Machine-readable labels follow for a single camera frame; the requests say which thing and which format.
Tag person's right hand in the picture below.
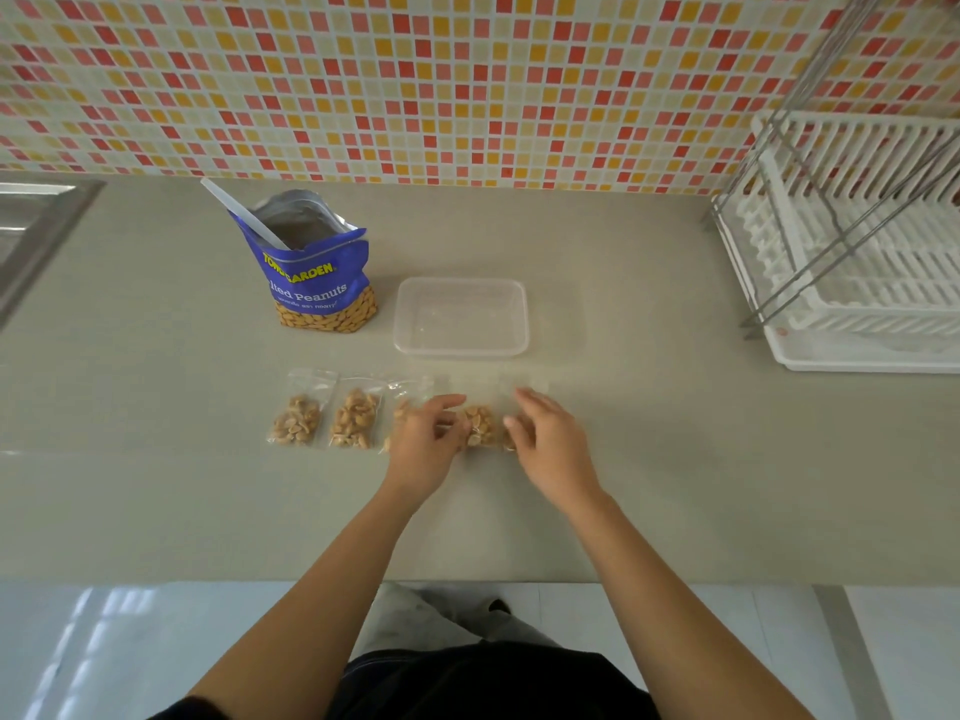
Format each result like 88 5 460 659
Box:
502 387 609 511

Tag person's left hand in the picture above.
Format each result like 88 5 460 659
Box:
382 394 470 511

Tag clear plastic container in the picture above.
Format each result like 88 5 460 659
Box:
393 276 531 359

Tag blue foil peanuts package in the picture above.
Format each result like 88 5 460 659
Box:
228 189 379 335

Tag white plastic spoon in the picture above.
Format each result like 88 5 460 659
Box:
200 177 290 252

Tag person's right forearm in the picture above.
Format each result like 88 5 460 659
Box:
569 490 815 720

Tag person's left forearm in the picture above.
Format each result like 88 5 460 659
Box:
187 486 421 720

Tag grey trousers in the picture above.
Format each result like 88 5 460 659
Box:
348 582 560 665

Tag black shirt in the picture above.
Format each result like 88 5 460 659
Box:
149 642 661 720

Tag stainless steel sink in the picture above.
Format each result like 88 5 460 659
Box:
0 179 106 331

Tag white wire-framed dish rack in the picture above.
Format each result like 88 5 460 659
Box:
704 0 960 374

